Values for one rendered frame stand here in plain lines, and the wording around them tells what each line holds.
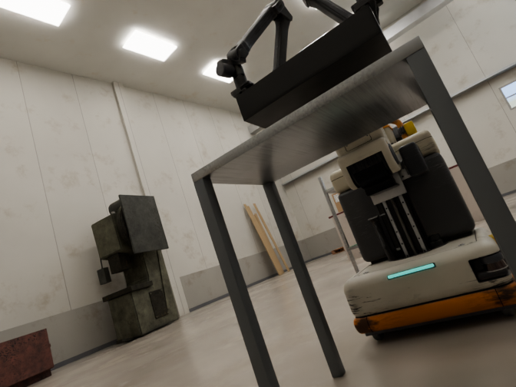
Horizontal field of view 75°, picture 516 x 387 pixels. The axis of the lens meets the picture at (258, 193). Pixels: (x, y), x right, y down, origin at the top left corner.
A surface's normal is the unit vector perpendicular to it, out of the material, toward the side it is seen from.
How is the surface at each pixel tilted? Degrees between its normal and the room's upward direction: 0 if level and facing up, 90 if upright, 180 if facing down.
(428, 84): 90
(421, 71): 90
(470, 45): 90
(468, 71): 90
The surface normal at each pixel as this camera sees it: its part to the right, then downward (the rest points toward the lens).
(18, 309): 0.73, -0.39
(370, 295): -0.53, 0.00
